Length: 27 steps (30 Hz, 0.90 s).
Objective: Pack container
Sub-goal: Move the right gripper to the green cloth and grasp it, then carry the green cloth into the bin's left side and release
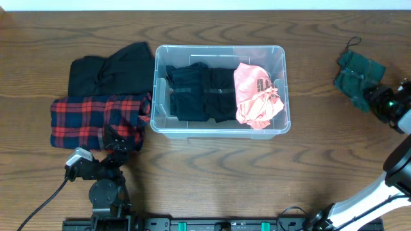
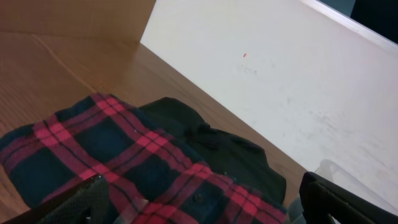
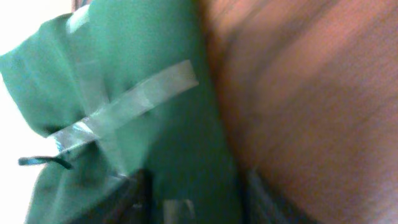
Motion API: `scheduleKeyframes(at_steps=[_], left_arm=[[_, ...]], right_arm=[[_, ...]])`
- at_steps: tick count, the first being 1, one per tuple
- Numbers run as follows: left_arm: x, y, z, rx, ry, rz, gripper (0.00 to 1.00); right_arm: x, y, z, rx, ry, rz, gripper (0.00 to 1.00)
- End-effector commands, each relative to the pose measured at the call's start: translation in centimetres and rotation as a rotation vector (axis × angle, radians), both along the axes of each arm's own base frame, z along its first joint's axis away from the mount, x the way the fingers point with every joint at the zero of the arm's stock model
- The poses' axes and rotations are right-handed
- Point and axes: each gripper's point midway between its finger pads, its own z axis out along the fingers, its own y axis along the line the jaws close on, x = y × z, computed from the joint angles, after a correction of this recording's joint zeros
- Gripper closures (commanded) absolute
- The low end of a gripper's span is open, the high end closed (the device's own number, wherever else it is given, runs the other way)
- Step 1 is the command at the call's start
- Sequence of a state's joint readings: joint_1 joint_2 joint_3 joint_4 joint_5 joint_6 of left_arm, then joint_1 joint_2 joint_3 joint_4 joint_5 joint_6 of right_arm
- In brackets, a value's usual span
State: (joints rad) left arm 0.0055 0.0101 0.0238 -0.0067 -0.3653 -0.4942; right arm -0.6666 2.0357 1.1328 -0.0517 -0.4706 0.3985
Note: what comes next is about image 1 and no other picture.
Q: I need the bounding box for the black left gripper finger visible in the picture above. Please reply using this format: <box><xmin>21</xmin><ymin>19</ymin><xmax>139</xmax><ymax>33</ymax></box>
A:
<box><xmin>107</xmin><ymin>124</ymin><xmax>129</xmax><ymax>151</ymax></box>
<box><xmin>98</xmin><ymin>126</ymin><xmax>111</xmax><ymax>150</ymax></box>

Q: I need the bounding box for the black folded shirt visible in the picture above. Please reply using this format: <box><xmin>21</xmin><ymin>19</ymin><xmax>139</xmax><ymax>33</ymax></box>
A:
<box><xmin>68</xmin><ymin>42</ymin><xmax>155</xmax><ymax>96</ymax></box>

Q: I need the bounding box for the red navy plaid shirt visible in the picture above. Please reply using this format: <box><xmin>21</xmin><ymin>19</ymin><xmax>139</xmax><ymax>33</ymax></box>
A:
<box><xmin>50</xmin><ymin>93</ymin><xmax>152</xmax><ymax>151</ymax></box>

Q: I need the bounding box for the black right camera cable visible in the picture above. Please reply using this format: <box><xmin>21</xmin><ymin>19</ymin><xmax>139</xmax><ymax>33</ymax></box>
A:
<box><xmin>277</xmin><ymin>205</ymin><xmax>309</xmax><ymax>231</ymax></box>

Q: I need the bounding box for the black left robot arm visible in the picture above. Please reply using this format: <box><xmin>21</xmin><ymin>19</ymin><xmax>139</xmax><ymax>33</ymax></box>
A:
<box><xmin>76</xmin><ymin>124</ymin><xmax>134</xmax><ymax>231</ymax></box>

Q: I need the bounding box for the black camera cable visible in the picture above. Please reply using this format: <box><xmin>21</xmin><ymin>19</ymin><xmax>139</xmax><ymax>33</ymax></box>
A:
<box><xmin>15</xmin><ymin>176</ymin><xmax>70</xmax><ymax>231</ymax></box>
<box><xmin>277</xmin><ymin>205</ymin><xmax>309</xmax><ymax>231</ymax></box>

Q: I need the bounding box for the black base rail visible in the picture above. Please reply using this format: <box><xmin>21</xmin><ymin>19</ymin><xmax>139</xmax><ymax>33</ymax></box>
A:
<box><xmin>62</xmin><ymin>216</ymin><xmax>385</xmax><ymax>231</ymax></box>

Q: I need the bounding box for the pink t-shirt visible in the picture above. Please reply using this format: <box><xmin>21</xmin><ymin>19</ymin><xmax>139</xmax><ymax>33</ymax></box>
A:
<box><xmin>234</xmin><ymin>63</ymin><xmax>284</xmax><ymax>130</ymax></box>

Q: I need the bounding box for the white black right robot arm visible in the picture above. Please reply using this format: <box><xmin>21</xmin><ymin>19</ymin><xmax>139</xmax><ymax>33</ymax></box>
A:
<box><xmin>303</xmin><ymin>80</ymin><xmax>410</xmax><ymax>231</ymax></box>

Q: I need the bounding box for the black garment with tape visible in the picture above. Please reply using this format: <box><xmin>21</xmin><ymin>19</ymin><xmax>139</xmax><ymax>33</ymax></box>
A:
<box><xmin>202</xmin><ymin>68</ymin><xmax>237</xmax><ymax>123</ymax></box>

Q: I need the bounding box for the black left camera cable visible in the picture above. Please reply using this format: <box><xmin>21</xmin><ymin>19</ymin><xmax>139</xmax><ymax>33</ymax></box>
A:
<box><xmin>15</xmin><ymin>176</ymin><xmax>70</xmax><ymax>231</ymax></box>

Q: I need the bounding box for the clear plastic storage container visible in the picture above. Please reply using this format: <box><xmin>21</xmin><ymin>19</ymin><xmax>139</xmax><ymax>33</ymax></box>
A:
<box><xmin>150</xmin><ymin>44</ymin><xmax>291</xmax><ymax>139</ymax></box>

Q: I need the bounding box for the dark green garment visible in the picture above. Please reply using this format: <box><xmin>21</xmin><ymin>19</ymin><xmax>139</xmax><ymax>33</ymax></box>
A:
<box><xmin>333</xmin><ymin>36</ymin><xmax>386</xmax><ymax>112</ymax></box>

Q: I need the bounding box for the dark navy garment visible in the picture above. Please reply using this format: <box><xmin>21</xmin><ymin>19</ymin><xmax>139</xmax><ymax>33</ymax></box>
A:
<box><xmin>166</xmin><ymin>62</ymin><xmax>209</xmax><ymax>122</ymax></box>

